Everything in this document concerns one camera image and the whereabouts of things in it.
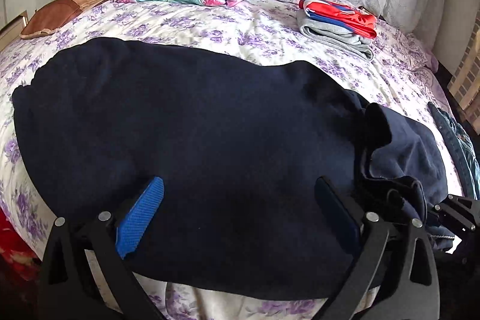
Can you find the dark navy pants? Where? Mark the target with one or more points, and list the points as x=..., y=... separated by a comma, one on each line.
x=239, y=148

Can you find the purple floral bedspread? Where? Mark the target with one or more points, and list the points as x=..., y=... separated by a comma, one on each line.
x=265, y=32

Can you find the folded red blue garment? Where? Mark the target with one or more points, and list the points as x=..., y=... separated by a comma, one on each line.
x=338, y=14

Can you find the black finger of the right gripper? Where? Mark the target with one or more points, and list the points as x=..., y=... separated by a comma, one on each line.
x=459, y=215

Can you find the beige checked curtain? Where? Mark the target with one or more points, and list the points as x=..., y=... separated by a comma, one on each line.
x=465, y=83

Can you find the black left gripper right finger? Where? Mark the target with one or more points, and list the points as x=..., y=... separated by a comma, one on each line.
x=393, y=273

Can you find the folded grey garment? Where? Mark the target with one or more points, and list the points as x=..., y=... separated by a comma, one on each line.
x=335, y=36

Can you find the brown tan pillow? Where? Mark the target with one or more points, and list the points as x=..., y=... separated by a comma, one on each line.
x=55, y=15

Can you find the blue denim jeans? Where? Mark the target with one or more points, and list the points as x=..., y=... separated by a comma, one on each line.
x=460, y=148

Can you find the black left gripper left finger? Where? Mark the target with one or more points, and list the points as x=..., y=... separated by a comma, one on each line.
x=67, y=286

